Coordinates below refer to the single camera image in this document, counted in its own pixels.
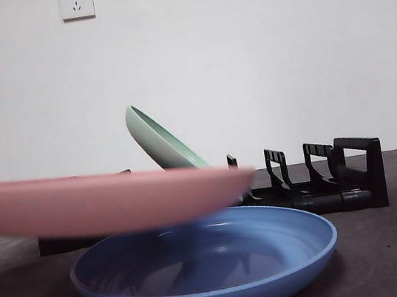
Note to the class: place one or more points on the black plastic dish rack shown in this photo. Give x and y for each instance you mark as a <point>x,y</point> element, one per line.
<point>373,167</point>

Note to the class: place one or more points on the pink plastic plate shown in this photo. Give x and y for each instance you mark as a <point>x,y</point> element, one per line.
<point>98,204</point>

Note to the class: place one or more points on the green plastic plate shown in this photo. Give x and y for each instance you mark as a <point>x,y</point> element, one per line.
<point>160,143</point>

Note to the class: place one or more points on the blue plastic plate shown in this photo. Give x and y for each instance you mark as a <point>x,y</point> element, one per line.
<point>205,293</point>

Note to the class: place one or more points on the white wall socket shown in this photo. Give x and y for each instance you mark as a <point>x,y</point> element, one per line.
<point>76,4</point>

